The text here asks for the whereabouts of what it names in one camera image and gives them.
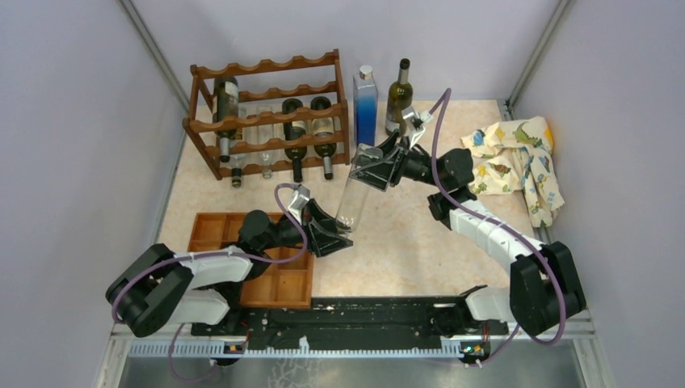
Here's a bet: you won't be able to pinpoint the green wine bottle white label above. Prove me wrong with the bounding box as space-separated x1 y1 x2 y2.
282 98 308 183

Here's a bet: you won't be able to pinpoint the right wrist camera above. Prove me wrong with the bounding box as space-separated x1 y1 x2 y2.
401 107 433 149

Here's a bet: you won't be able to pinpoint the green wine bottle dark label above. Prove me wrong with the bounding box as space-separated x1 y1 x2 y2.
310 96 337 180

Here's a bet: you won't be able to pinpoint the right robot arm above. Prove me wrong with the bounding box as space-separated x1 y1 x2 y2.
349 133 586 335

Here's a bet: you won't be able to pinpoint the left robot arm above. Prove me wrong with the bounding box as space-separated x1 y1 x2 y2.
105 199 353 338

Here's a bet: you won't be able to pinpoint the dark bottle brown label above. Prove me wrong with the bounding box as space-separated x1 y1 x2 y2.
212 76 239 163

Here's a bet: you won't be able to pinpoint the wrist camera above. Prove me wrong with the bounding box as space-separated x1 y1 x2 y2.
288 184 310 222
401 107 433 149

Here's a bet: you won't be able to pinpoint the aluminium corner frame post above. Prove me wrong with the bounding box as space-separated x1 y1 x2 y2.
506 0 575 114
116 0 190 111

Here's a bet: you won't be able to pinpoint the clear tall glass bottle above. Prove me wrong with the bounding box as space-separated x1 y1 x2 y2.
335 144 383 234

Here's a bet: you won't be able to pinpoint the aluminium corner frame post left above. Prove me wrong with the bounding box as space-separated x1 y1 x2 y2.
116 0 190 111

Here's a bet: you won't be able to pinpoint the clear liquor bottle black cap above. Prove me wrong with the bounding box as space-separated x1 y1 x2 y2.
229 128 246 188

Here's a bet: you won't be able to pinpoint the wooden wine rack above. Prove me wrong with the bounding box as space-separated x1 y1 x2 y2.
183 50 351 180

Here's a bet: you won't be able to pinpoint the clear square glass bottle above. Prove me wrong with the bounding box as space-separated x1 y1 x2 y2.
256 105 275 179

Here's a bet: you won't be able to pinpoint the aluminium corner frame post right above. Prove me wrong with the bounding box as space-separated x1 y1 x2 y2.
506 0 575 114

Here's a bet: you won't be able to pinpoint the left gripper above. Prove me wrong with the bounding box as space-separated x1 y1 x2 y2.
262 198 354 257

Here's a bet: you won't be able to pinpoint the wooden compartment tray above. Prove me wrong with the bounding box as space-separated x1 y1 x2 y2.
188 213 314 309

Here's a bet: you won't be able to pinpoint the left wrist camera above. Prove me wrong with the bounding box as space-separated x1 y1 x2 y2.
288 184 310 222

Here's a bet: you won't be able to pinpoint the dinosaur print cloth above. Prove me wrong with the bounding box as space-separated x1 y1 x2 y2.
461 116 565 228

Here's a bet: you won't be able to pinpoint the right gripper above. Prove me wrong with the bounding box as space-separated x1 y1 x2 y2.
350 129 447 190

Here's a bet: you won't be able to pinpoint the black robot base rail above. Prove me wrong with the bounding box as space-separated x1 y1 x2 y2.
191 296 509 351

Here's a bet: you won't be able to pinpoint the blue square glass bottle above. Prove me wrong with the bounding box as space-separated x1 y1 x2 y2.
353 65 378 146

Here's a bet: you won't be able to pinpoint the tall green wine bottle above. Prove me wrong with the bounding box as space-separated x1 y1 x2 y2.
385 58 414 136

